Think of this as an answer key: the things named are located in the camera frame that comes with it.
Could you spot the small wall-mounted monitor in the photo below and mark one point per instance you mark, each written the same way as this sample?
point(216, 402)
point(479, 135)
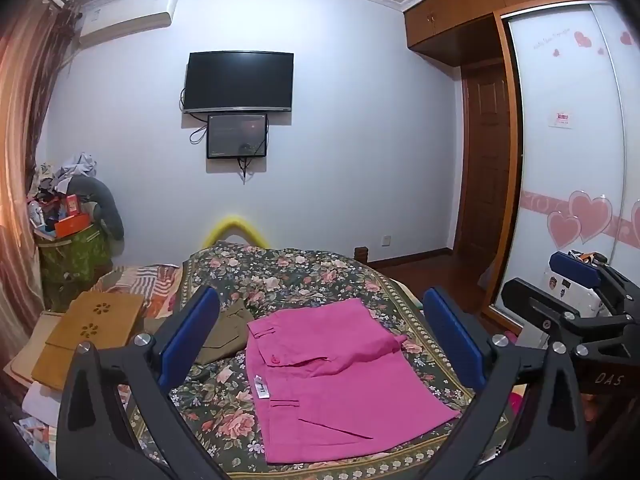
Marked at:
point(236, 136)

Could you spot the wall-mounted black television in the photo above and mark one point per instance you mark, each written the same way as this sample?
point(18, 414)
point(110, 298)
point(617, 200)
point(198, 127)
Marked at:
point(239, 80)

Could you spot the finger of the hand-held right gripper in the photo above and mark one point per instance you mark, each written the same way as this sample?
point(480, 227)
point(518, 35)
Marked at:
point(530, 302)
point(575, 266)

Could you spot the olive green pants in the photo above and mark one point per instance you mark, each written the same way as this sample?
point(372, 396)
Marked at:
point(225, 335)

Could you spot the small dark brown box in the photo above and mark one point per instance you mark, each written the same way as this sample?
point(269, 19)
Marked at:
point(361, 253)

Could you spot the green patterned bag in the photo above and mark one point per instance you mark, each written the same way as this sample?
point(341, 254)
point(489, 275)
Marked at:
point(75, 265)

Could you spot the red label sticker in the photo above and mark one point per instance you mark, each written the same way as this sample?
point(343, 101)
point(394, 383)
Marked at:
point(563, 119)

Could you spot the brown curtain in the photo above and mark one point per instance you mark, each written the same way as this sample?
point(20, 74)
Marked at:
point(25, 135)

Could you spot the brown wooden door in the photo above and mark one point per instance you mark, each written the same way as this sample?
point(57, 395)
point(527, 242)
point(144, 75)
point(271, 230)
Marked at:
point(487, 170)

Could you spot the pile of clothes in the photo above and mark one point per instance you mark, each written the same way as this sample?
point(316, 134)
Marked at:
point(70, 170)

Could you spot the orange box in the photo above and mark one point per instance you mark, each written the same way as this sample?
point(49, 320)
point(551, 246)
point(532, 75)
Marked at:
point(72, 227)

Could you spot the white heart-print wardrobe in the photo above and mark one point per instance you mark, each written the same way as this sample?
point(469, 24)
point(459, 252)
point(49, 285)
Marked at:
point(565, 170)

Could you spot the floral bedspread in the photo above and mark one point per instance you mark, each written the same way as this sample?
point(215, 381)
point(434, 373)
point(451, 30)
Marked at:
point(310, 275)

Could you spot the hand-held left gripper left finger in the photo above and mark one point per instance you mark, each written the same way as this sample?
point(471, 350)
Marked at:
point(192, 330)

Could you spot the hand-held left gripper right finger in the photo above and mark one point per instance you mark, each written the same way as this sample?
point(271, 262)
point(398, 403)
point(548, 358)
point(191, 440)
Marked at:
point(452, 335)

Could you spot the striped cloth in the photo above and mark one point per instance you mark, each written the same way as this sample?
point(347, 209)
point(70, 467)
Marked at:
point(145, 285)

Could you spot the wooden overhead cabinet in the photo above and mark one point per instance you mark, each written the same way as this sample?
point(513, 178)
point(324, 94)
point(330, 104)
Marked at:
point(475, 5)

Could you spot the white air conditioner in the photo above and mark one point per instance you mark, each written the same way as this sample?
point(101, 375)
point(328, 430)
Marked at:
point(127, 15)

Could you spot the pink pants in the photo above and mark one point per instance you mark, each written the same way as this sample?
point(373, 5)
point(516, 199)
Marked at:
point(350, 385)

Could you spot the beige board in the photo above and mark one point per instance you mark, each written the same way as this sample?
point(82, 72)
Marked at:
point(30, 350)

